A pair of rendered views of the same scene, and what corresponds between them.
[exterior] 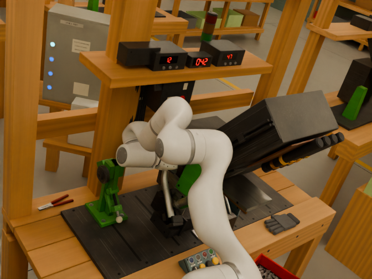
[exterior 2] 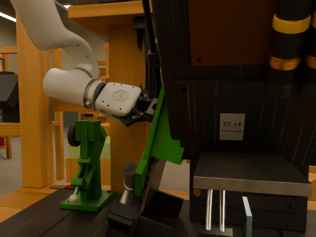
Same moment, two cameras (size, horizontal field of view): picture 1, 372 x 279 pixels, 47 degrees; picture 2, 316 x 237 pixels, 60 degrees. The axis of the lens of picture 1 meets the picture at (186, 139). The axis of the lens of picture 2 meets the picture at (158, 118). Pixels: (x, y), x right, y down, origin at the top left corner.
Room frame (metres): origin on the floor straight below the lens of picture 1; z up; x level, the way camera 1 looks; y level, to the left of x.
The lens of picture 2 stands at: (1.15, -0.62, 1.25)
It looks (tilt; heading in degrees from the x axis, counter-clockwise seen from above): 5 degrees down; 58
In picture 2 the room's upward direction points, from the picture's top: straight up
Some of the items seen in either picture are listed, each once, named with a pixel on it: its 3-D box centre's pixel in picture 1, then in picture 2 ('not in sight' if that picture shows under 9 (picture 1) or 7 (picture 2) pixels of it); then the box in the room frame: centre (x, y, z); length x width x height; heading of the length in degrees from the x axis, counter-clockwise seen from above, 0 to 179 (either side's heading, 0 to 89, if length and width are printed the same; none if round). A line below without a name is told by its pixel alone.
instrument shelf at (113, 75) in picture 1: (186, 63); (209, 14); (1.79, 0.08, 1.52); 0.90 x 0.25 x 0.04; 136
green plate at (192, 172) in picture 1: (200, 172); (170, 129); (1.52, -0.09, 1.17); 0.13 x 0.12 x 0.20; 136
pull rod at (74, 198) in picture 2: (118, 215); (75, 192); (1.37, 0.19, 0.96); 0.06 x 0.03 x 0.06; 46
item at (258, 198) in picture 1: (228, 180); (239, 159); (1.60, -0.23, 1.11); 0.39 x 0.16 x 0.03; 46
